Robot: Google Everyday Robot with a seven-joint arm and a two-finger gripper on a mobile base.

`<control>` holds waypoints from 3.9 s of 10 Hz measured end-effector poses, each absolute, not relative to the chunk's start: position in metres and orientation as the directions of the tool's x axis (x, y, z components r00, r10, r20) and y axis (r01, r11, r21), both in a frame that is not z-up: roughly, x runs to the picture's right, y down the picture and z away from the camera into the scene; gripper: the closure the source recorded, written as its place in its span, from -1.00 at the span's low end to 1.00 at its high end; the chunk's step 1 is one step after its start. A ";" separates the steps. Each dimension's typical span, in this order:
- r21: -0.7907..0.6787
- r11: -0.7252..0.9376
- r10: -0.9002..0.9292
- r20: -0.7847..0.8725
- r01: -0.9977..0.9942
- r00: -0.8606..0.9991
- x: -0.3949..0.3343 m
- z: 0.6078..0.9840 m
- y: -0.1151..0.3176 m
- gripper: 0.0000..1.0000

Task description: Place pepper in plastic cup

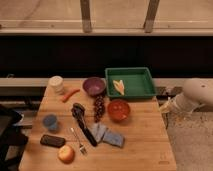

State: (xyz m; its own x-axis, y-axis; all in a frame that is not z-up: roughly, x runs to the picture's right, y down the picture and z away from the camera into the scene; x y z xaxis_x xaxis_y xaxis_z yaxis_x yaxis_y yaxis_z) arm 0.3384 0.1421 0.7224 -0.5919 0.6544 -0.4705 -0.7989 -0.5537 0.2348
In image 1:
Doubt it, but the green plastic tray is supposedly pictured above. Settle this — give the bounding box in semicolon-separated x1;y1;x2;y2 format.
105;67;156;99

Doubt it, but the blue folded cloth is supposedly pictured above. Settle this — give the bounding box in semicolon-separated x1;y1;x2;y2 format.
91;122;125;148

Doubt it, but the black handled kitchen tool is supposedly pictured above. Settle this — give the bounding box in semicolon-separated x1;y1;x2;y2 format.
71;103;97;147

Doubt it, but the silver fork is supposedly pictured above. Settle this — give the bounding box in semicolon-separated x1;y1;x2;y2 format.
70;127;87;155

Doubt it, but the black rectangular case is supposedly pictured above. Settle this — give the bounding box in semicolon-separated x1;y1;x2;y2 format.
40;135;65;148

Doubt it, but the red bowl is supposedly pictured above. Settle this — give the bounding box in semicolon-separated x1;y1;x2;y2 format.
107;99;130;122

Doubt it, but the red yellow apple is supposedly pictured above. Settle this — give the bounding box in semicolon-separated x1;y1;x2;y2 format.
58;145;75;163

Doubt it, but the dark grape bunch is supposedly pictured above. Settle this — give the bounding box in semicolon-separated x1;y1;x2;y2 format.
94;96;105;122

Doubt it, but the black chair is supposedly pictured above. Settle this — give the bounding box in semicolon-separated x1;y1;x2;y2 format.
0;104;28;171

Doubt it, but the white paper cup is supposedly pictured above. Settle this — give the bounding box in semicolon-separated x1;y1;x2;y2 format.
49;76;64;94

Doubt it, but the purple bowl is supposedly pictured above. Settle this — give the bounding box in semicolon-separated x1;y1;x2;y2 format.
82;77;106;96

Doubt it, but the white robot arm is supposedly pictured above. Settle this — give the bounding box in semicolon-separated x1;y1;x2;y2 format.
159;78;213;113

